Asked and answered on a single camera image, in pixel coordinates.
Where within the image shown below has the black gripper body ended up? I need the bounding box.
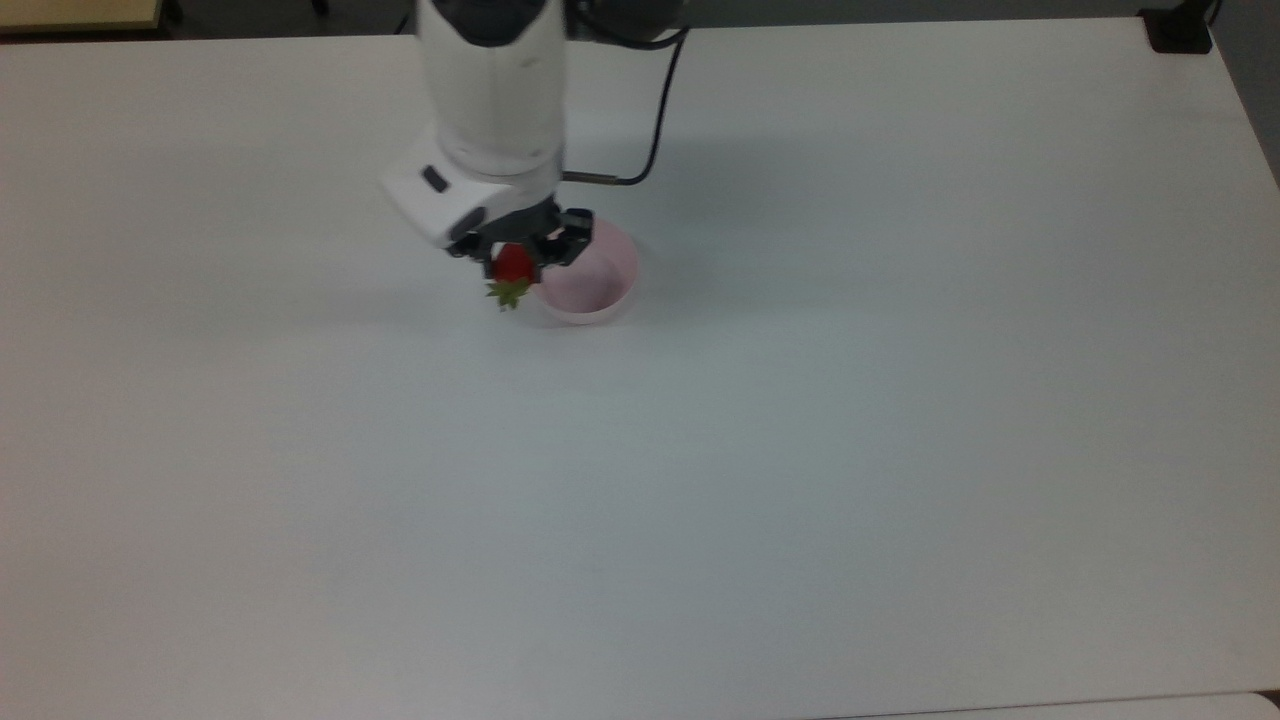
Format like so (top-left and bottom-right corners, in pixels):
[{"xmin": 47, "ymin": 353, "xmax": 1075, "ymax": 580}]
[{"xmin": 476, "ymin": 196, "xmax": 567, "ymax": 251}]

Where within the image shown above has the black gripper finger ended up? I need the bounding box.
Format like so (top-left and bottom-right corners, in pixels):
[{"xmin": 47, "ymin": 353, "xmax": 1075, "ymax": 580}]
[
  {"xmin": 446, "ymin": 230, "xmax": 503, "ymax": 283},
  {"xmin": 532, "ymin": 206, "xmax": 597, "ymax": 271}
]

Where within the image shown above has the red toy strawberry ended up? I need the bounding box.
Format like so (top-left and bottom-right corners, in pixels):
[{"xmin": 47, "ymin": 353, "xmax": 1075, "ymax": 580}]
[{"xmin": 485, "ymin": 243, "xmax": 535, "ymax": 312}]

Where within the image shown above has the pink plastic bowl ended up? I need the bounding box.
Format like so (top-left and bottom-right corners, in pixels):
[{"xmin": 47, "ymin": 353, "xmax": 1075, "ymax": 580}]
[{"xmin": 530, "ymin": 218, "xmax": 640, "ymax": 327}]

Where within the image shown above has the beige wooden table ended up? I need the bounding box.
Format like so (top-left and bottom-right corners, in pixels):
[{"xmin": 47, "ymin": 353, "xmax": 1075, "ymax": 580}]
[{"xmin": 0, "ymin": 0, "xmax": 165, "ymax": 34}]

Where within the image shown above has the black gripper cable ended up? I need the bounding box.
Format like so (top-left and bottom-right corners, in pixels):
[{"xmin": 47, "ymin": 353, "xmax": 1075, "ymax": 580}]
[{"xmin": 561, "ymin": 28, "xmax": 693, "ymax": 189}]

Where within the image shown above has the black camera stand pole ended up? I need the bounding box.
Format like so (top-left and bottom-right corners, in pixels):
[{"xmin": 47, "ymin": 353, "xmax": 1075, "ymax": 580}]
[{"xmin": 1138, "ymin": 0, "xmax": 1223, "ymax": 55}]

